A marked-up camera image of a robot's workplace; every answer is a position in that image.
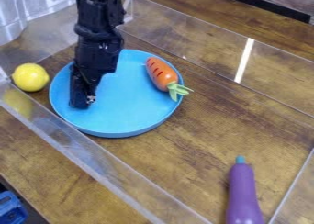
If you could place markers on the yellow toy lemon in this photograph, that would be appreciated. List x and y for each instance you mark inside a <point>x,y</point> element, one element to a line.
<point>31,77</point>

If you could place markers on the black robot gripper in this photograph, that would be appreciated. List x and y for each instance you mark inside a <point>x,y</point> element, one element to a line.
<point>97,55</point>

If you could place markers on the purple toy eggplant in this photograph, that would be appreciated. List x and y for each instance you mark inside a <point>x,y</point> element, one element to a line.
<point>244,210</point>

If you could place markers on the clear acrylic enclosure wall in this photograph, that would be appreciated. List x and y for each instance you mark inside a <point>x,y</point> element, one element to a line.
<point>248,62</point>

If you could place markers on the orange toy carrot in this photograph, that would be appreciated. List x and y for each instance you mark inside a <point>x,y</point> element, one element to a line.
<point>165,78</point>

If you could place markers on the white sheer curtain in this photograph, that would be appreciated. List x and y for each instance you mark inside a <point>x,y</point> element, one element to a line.
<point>18,12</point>

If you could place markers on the blue plastic object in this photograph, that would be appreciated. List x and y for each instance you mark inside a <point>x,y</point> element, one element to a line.
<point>13,211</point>

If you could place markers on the black bar in background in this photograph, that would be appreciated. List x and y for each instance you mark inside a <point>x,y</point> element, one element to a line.
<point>281,10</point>

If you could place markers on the blue round tray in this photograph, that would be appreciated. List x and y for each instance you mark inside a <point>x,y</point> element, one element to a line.
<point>130,106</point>

